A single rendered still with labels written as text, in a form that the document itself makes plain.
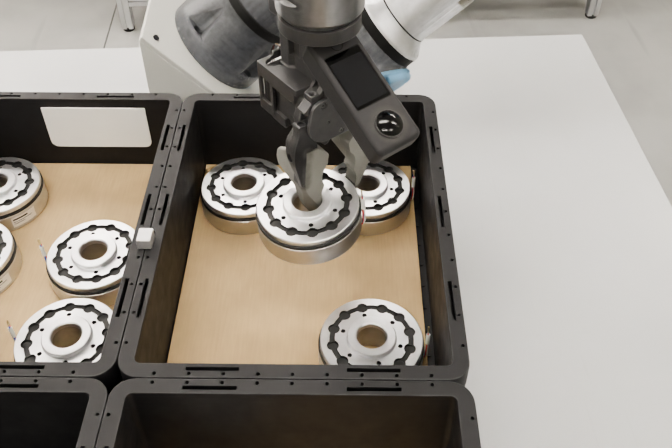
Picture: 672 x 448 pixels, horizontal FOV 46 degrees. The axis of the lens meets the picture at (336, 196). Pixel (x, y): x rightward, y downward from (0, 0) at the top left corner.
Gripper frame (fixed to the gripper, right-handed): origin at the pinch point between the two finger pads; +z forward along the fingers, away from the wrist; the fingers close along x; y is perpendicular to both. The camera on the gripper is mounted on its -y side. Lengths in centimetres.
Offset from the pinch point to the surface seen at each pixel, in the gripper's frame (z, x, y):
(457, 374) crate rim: 1.8, 4.0, -21.7
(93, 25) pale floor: 96, -46, 202
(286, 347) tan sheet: 11.9, 10.0, -4.6
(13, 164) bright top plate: 8.9, 21.9, 35.9
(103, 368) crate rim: 1.7, 27.1, -3.0
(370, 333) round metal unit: 9.8, 3.2, -9.7
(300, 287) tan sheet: 11.9, 4.3, 0.9
